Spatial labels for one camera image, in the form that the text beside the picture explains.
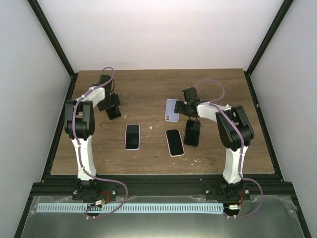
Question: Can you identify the small lilac phone case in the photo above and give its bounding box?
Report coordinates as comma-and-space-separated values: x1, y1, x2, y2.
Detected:
164, 99, 179, 122

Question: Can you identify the large lilac phone case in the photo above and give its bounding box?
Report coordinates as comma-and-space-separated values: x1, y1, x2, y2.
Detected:
124, 123, 141, 151

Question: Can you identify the black phone case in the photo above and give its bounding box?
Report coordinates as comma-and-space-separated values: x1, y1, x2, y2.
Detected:
183, 119, 201, 147

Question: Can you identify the beige phone case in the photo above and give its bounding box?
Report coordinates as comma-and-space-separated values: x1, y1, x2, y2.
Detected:
165, 128, 185, 157

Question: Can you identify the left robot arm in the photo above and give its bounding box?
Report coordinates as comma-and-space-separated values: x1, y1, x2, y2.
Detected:
64, 75, 121, 200

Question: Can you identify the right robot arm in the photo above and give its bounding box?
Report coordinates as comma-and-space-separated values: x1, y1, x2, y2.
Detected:
174, 87, 254, 200

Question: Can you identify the dark phone at left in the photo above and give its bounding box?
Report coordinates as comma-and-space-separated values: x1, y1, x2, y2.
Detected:
106, 106, 121, 120

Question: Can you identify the light blue slotted strip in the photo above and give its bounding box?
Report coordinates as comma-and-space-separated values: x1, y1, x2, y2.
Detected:
36, 203, 224, 214

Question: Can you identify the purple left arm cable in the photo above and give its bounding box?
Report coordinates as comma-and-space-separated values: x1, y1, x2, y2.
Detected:
74, 66, 129, 220

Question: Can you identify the black aluminium frame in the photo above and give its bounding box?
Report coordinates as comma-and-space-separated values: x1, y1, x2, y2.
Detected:
29, 0, 311, 238

